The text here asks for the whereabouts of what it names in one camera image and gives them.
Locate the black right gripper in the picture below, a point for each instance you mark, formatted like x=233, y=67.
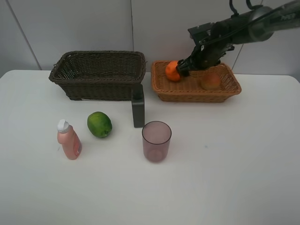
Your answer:
x=210, y=46

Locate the orange tangerine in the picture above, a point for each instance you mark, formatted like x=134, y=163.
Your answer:
x=171, y=71

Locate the red yellow peach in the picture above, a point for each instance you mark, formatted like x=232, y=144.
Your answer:
x=211, y=81

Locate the dark green shampoo bottle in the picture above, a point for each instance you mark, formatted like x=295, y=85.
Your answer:
x=138, y=105

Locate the pink lotion bottle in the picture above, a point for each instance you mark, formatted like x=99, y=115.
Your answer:
x=69, y=140

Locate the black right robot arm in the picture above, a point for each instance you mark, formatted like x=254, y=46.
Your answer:
x=259, y=24

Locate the orange wicker basket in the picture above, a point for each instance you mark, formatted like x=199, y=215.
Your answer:
x=189, y=89

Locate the purple translucent plastic cup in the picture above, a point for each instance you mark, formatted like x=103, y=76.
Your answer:
x=156, y=137

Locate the dark brown wicker basket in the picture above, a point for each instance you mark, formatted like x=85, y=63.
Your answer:
x=99, y=75

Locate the green lime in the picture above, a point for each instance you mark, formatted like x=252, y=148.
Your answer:
x=99, y=124

